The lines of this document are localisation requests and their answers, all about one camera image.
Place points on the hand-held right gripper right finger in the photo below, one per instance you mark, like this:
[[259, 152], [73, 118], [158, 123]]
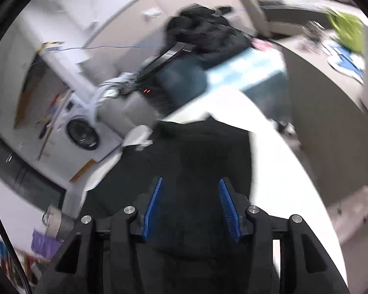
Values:
[[230, 214]]

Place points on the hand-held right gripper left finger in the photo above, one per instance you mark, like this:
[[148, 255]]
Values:
[[151, 214]]

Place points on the black knit garment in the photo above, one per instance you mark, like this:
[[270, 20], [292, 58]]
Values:
[[196, 159]]

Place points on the grey sofa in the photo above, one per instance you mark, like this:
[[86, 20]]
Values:
[[122, 111]]

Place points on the purple bag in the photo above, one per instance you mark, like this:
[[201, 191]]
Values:
[[47, 242]]

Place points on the white washing machine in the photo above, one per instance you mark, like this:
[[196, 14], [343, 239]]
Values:
[[79, 130]]

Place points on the grey blanket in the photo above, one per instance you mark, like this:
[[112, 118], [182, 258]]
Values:
[[110, 87]]

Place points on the grey side cabinet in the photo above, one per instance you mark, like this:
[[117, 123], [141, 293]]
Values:
[[319, 113]]

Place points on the black electric cooker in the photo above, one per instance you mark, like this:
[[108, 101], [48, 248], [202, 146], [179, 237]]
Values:
[[174, 81]]

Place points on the dark glass door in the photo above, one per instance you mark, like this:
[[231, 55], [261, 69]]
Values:
[[21, 171]]

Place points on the black jacket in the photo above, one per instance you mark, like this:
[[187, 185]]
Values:
[[202, 27]]

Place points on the lime green bag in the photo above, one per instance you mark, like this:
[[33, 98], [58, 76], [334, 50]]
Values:
[[348, 30]]

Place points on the white wall socket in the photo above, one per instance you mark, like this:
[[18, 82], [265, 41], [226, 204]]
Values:
[[152, 13]]

